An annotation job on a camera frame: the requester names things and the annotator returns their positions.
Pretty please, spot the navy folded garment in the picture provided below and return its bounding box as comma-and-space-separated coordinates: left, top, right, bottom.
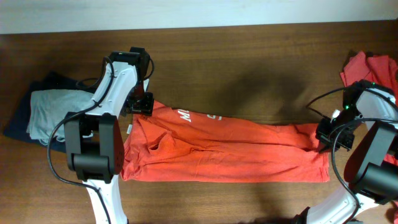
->
3, 72, 95, 147

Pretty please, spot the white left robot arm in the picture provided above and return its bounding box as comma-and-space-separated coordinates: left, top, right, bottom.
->
63, 47, 154, 223

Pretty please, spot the red shirt pile right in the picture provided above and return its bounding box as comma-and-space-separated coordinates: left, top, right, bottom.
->
340, 51, 398, 166

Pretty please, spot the light grey folded garment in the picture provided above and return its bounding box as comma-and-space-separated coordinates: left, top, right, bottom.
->
26, 90, 93, 146

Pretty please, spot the orange soccer t-shirt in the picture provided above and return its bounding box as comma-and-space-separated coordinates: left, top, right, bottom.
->
121, 102, 330, 183

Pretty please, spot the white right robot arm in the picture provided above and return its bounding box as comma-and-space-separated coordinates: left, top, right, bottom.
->
292, 80, 397, 224

